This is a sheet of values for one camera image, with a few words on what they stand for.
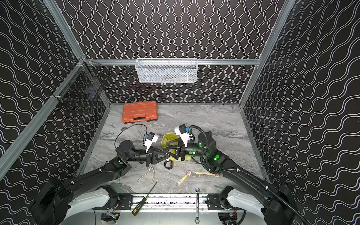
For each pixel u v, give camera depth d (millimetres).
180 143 602
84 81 974
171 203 758
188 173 837
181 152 575
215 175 835
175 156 592
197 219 695
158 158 663
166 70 1131
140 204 722
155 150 652
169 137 976
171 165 857
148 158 616
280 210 389
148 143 641
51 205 404
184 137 588
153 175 834
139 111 1069
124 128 1041
